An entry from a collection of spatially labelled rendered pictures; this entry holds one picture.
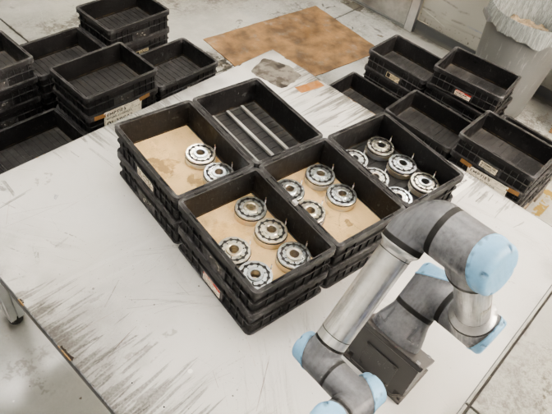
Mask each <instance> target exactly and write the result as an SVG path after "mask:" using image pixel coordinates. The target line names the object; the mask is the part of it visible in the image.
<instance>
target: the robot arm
mask: <svg viewBox="0 0 552 414"><path fill-rule="evenodd" d="M381 236H382V242H381V243H380V244H379V245H378V247H377V248H376V249H375V251H374V253H373V254H372V255H371V257H370V258H369V259H368V261H367V262H366V264H365V265H364V266H363V268H362V269H361V271H360V272H359V274H358V275H357V276H356V277H355V279H354V280H353V282H352V283H351V285H350V286H349V288H348V289H347V291H345V293H344V294H343V296H342V297H341V299H340V300H339V301H338V303H337V305H336V306H335V307H334V308H333V310H332V311H331V312H330V314H329V316H328V317H327V318H326V320H325V321H324V323H323V324H322V325H321V326H320V328H319V329H318V331H317V332H316V333H315V332H314V331H308V332H306V333H304V334H303V335H302V336H301V337H300V338H299V339H298V340H297V341H296V342H295V343H294V345H293V347H292V355H293V356H294V358H295V359H296V360H297V361H298V362H299V364H300V365H301V368H302V369H303V370H305V371H306V372H307V373H308V374H309V375H310V376H311V377H312V378H313V379H314V380H315V381H316V382H317V383H318V384H319V385H320V387H321V388H322V389H323V390H324V391H325V392H326V393H327V394H328V395H329V396H330V397H331V399H330V400H329V401H323V402H320V403H318V404H317V405H316V406H315V407H314V408H313V409H312V410H311V412H310V414H374V413H375V411H376V410H377V409H378V408H379V407H380V406H381V405H382V404H384V402H385V401H386V398H387V393H386V390H385V387H384V385H383V383H382V382H381V381H380V379H379V378H378V377H377V376H375V375H372V374H371V373H370V372H365V373H363V374H360V375H358V374H357V373H356V372H355V371H354V370H353V369H352V368H351V367H350V366H349V365H348V364H347V363H346V362H345V361H344V360H343V359H342V358H341V356H342V355H343V353H345V351H346V350H347V348H348V347H349V345H350V344H351V342H352V341H353V339H354V338H355V337H356V336H357V335H358V333H359V332H360V331H361V329H362V328H363V326H364V325H365V324H366V322H367V320H368V319H369V318H370V317H371V316H372V314H373V313H374V312H375V310H376V309H377V307H378V306H379V305H380V303H381V302H382V301H383V299H384V298H385V297H386V295H387V294H388V293H389V291H390V290H391V288H392V287H393V285H394V284H395V283H396V282H397V281H398V279H399V278H400V276H401V275H402V274H403V272H404V271H405V269H406V268H407V267H408V265H409V264H410V263H411V262H412V261H414V260H419V259H420V258H421V257H422V255H423V254H424V253H426V254H427V255H428V256H429V257H431V258H432V259H433V260H435V261H436V262H438V263H439V264H440V265H442V266H443V267H444V269H441V268H440V267H439V266H437V265H435V264H432V263H430V262H425V263H424V264H423V265H422V266H421V267H420V268H419V269H418V270H417V271H416V272H415V274H414V275H413V277H412V278H411V280H410V281H409V282H408V283H407V285H406V286H405V288H404V289H403V290H402V291H401V292H400V293H399V295H398V296H397V298H396V299H395V300H394V301H393V302H391V303H390V304H388V305H387V306H386V307H384V308H383V309H381V310H380V311H378V312H377V313H376V314H375V316H374V317H373V318H372V320H373V321H374V323H375V325H376V326H377V327H378V328H379V329H380V330H381V331H382V332H383V333H384V334H385V335H386V336H387V337H389V338H390V339H391V340H392V341H394V342H395V343H396V344H397V345H399V346H400V347H402V348H403V349H405V350H407V351H408V352H410V353H413V354H417V353H418V352H419V351H420V350H421V348H422V345H423V342H424V341H425V338H426V334H427V331H428V329H429V327H430V326H431V325H432V323H433V322H434V321H436V322H437V323H438V324H440V325H441V326H442V327H443V328H445V329H446V330H447V331H448V332H450V333H451V334H452V335H453V336H454V337H455V338H456V339H457V340H459V341H460V342H461V343H462V344H464V345H465V346H466V348H467V349H469V350H471V351H473V352H474V353H475V354H481V353H482V352H483V351H484V350H485V349H486V348H487V347H488V346H489V345H490V344H491V343H492V342H493V341H494V340H495V338H496V337H497V336H498V335H499V334H500V333H501V331H502V330H503V329H504V328H505V326H506V325H507V321H506V320H505V319H504V318H503V316H502V315H498V314H497V309H496V306H495V304H494V303H493V301H492V300H493V294H495V293H496V292H497V291H498V290H499V289H500V288H502V287H503V286H504V284H506V282H507V281H508V280H509V279H510V277H511V276H512V274H513V271H514V268H515V267H516V266H517V263H518V249H517V247H516V246H515V245H514V244H513V243H511V242H510V241H509V240H508V239H507V238H506V237H505V236H503V235H501V234H498V233H497V232H495V231H494V230H492V229H491V228H489V227H487V226H486V225H484V224H483V223H482V222H480V221H479V220H477V219H476V218H474V217H472V216H471V215H470V214H469V213H467V212H466V211H464V210H463V209H461V208H460V207H458V206H457V205H455V204H454V203H451V202H449V201H446V200H426V201H422V202H420V203H417V204H415V205H412V206H410V207H408V208H406V209H405V210H404V211H402V212H400V213H399V214H398V215H397V216H395V217H394V218H393V219H392V220H391V221H390V222H389V223H388V225H387V226H386V228H385V229H384V230H383V232H382V233H381Z"/></svg>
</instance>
